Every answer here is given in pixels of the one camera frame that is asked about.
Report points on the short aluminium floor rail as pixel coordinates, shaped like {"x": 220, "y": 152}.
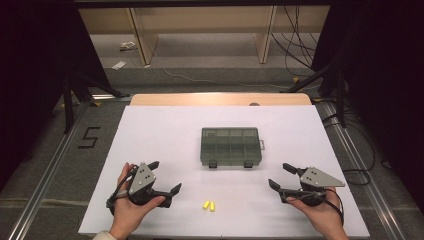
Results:
{"x": 110, "y": 97}

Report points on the light wooden table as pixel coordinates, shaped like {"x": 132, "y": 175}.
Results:
{"x": 216, "y": 99}

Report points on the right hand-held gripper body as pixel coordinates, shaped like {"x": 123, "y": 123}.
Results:
{"x": 315, "y": 178}

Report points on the person's left hand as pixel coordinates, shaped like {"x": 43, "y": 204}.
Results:
{"x": 128, "y": 213}

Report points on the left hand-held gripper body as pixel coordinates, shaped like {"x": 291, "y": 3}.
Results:
{"x": 141, "y": 178}

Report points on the long aluminium floor rail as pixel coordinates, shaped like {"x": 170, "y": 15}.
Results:
{"x": 357, "y": 166}
{"x": 53, "y": 166}

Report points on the light wooden bench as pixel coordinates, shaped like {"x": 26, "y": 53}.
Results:
{"x": 200, "y": 20}

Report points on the black curtain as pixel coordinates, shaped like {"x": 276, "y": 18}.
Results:
{"x": 383, "y": 66}
{"x": 33, "y": 66}

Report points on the black metal stand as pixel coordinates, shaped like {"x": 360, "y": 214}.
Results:
{"x": 340, "y": 100}
{"x": 68, "y": 110}

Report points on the grey transparent compartment box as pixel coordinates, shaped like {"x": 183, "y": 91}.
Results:
{"x": 230, "y": 146}

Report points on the yellow foam earplug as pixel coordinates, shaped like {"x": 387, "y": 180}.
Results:
{"x": 206, "y": 204}
{"x": 212, "y": 206}

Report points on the person's right hand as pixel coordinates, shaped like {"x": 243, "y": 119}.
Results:
{"x": 325, "y": 216}

